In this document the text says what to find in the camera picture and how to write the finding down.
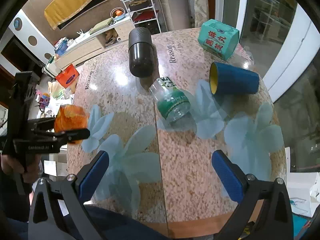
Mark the blue cup with yellow interior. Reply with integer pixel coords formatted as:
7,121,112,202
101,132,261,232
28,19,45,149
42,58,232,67
209,62,259,95

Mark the left hand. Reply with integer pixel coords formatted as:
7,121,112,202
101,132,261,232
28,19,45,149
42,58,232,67
1,154,41,184

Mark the orange plastic bag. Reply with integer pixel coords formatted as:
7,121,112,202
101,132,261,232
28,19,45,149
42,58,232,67
56,64,79,88

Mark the low wooden cabinet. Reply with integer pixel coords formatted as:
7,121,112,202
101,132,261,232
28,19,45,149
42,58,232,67
55,17,134,69

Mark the clear bottle with green label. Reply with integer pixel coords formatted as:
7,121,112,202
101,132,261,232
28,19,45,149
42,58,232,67
149,76,191,122

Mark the black cylindrical tumbler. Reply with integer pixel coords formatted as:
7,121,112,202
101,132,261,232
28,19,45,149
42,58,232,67
128,27,155,78

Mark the bowl of oranges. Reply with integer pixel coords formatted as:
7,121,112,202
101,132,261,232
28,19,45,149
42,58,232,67
110,8,126,21

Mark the yellow cloth covered board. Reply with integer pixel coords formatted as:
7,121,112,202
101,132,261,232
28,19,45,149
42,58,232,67
44,0,92,30

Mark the white metal shelf rack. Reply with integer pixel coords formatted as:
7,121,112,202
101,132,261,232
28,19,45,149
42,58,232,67
121,0,162,35

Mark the teal tissue box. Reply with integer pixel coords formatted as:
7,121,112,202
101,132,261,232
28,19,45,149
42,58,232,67
198,19,240,61

